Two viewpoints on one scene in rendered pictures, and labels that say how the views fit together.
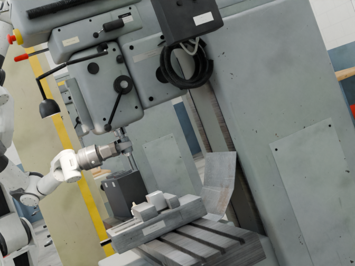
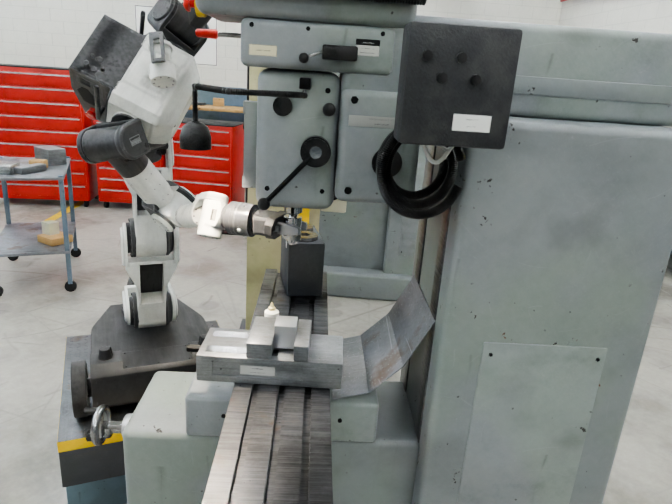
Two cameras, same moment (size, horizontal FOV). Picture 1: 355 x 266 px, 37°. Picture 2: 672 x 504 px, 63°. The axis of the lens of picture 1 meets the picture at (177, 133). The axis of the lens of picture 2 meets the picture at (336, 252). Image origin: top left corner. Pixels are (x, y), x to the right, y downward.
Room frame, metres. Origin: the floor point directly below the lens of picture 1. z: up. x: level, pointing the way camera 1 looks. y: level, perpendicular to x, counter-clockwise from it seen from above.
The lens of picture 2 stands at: (0.75, -0.28, 1.64)
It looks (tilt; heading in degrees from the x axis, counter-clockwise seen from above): 18 degrees down; 16
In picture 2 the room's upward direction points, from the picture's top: 4 degrees clockwise
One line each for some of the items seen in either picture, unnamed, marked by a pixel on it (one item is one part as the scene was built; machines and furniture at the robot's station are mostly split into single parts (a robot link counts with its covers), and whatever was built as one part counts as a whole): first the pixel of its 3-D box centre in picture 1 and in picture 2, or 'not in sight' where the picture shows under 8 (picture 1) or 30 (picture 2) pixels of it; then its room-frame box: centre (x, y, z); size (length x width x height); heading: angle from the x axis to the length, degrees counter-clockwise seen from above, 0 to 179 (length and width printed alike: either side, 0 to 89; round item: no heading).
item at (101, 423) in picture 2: not in sight; (113, 425); (1.89, 0.68, 0.60); 0.16 x 0.12 x 0.12; 109
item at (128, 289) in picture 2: not in sight; (149, 303); (2.52, 0.99, 0.68); 0.21 x 0.20 x 0.13; 40
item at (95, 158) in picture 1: (103, 153); (260, 222); (2.05, 0.30, 1.24); 0.13 x 0.12 x 0.10; 0
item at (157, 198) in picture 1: (156, 201); (285, 332); (1.90, 0.16, 1.01); 0.06 x 0.05 x 0.06; 16
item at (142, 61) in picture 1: (148, 73); (374, 142); (2.11, 0.02, 1.47); 0.24 x 0.19 x 0.26; 19
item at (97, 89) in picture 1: (104, 89); (298, 137); (2.05, 0.20, 1.47); 0.21 x 0.19 x 0.32; 19
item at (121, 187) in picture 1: (125, 192); (301, 257); (2.47, 0.33, 1.00); 0.22 x 0.12 x 0.20; 28
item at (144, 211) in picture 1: (144, 211); (263, 336); (1.89, 0.21, 0.99); 0.15 x 0.06 x 0.04; 16
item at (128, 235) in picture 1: (153, 217); (273, 350); (1.90, 0.19, 0.96); 0.35 x 0.15 x 0.11; 106
